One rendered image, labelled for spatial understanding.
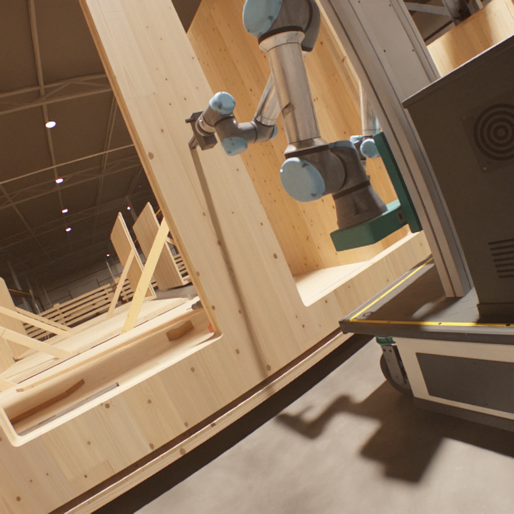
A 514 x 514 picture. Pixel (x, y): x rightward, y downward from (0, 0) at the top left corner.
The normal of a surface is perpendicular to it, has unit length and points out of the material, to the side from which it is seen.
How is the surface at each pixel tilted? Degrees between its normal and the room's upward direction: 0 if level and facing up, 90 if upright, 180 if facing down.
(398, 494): 0
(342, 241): 90
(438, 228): 90
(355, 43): 90
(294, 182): 97
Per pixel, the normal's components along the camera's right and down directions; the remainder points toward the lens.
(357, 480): -0.40, -0.92
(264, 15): -0.77, 0.22
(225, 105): 0.46, -0.16
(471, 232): -0.81, 0.37
